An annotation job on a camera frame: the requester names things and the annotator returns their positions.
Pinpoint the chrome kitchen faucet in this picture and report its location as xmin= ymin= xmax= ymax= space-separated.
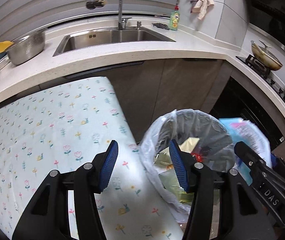
xmin=86 ymin=0 xmax=133 ymax=30

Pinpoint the floral light blue tablecloth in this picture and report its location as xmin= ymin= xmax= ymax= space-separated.
xmin=0 ymin=76 xmax=183 ymax=239

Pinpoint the stainless steel colander bowl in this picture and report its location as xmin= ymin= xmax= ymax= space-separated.
xmin=6 ymin=28 xmax=47 ymax=66

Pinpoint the stainless steel sink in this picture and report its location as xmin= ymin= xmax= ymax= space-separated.
xmin=53 ymin=27 xmax=175 ymax=56

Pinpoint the black built-in oven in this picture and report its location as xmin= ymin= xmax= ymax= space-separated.
xmin=210 ymin=77 xmax=285 ymax=150

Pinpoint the black gas stove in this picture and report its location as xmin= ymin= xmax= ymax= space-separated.
xmin=236 ymin=55 xmax=285 ymax=102

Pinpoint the dark scrubber on counter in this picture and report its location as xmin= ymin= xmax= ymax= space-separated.
xmin=152 ymin=23 xmax=170 ymax=30

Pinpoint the red plastic bag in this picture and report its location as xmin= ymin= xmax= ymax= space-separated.
xmin=191 ymin=153 xmax=205 ymax=163

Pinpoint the white pink snack wrapper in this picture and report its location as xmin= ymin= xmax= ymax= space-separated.
xmin=212 ymin=118 xmax=272 ymax=185

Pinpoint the green dish soap bottle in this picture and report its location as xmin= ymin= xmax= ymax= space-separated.
xmin=169 ymin=5 xmax=180 ymax=31

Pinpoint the trash bin with clear liner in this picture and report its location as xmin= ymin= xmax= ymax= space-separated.
xmin=139 ymin=109 xmax=235 ymax=223

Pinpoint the cream frying pan with lid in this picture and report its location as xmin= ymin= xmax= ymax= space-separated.
xmin=250 ymin=40 xmax=283 ymax=71

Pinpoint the yellow snack wrapper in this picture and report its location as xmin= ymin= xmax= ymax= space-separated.
xmin=154 ymin=137 xmax=204 ymax=204

